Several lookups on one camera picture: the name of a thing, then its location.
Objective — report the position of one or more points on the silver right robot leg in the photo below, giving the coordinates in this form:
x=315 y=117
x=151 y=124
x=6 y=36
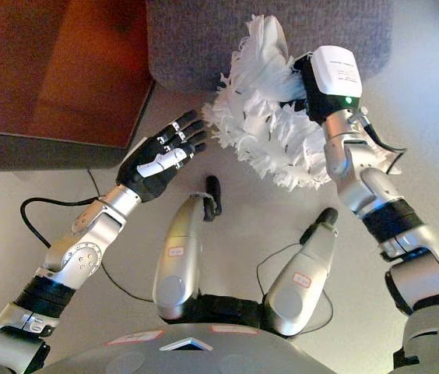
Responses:
x=301 y=276

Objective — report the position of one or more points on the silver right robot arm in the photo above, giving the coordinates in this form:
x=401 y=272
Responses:
x=394 y=233

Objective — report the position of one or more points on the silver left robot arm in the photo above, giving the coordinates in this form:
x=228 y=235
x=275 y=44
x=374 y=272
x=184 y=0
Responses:
x=83 y=249

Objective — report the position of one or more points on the brown wooden desk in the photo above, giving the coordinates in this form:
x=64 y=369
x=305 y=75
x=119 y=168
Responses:
x=48 y=70

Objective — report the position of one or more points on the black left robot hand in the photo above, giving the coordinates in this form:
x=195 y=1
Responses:
x=145 y=171

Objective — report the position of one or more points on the silver left robot leg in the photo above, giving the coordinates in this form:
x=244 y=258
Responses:
x=180 y=257

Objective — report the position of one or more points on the grey fabric armchair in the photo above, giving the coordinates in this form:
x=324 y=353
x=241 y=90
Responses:
x=204 y=39

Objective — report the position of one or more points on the grey robot torso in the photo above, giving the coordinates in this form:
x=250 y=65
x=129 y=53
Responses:
x=188 y=350

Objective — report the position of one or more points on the silver robot leg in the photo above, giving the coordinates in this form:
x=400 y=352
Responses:
x=180 y=257
x=301 y=276

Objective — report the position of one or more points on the white fringed pillow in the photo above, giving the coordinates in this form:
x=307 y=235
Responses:
x=266 y=128

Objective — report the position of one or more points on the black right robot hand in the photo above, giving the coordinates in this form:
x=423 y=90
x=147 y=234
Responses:
x=332 y=78

